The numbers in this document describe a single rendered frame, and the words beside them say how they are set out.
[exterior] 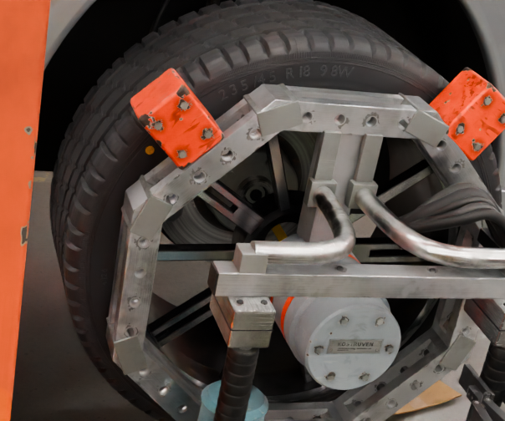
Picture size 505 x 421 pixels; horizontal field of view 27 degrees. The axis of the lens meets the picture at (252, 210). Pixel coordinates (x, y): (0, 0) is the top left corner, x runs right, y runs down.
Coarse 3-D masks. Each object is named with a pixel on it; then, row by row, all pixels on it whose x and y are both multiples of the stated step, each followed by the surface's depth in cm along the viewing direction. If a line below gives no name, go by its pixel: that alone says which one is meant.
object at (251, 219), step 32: (416, 160) 159; (224, 192) 145; (288, 192) 153; (384, 192) 152; (416, 192) 166; (256, 224) 149; (160, 256) 147; (192, 256) 148; (224, 256) 149; (384, 256) 157; (416, 256) 159; (160, 320) 153; (192, 320) 153; (416, 320) 162; (192, 352) 164; (224, 352) 169; (288, 352) 171; (256, 384) 163; (288, 384) 164; (320, 384) 163
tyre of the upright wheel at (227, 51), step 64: (256, 0) 152; (128, 64) 149; (192, 64) 137; (256, 64) 135; (320, 64) 138; (384, 64) 140; (128, 128) 135; (64, 192) 147; (64, 256) 143; (128, 384) 152
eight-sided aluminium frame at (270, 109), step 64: (256, 128) 130; (320, 128) 133; (384, 128) 135; (448, 128) 137; (128, 192) 134; (192, 192) 132; (128, 256) 133; (128, 320) 137; (448, 320) 157; (192, 384) 152; (384, 384) 161
